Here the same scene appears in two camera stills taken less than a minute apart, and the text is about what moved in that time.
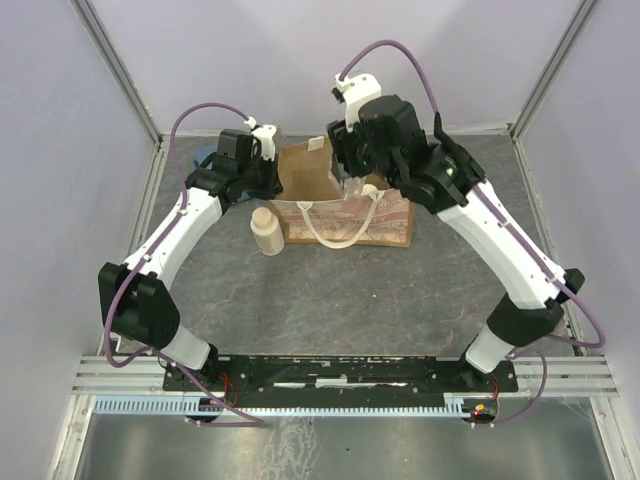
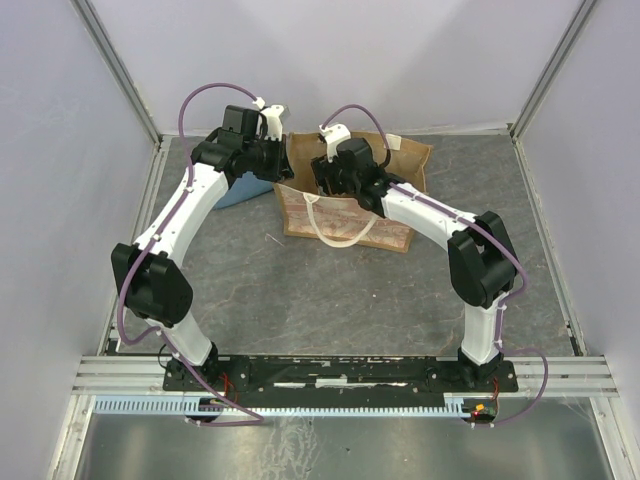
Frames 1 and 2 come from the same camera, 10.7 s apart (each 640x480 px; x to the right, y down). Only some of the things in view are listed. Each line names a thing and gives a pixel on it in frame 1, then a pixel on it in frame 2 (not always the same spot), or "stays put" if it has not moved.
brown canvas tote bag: [313, 207] stays put
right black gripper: [338, 146] → [323, 175]
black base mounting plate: [344, 374] stays put
